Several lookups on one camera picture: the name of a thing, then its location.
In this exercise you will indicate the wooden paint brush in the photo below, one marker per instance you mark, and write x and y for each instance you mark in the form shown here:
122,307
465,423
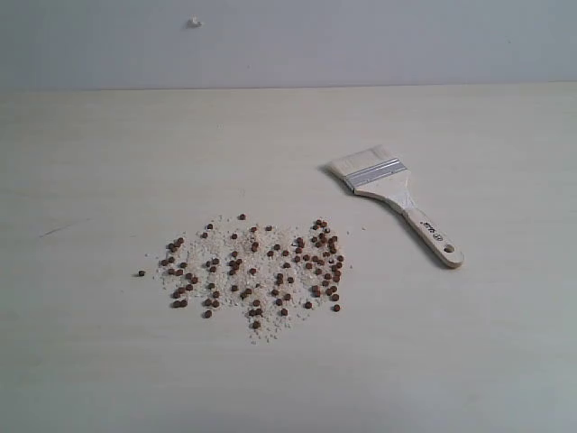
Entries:
377,174

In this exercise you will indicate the pile of brown pellets and grains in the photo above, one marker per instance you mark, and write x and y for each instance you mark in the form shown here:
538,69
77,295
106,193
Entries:
274,276

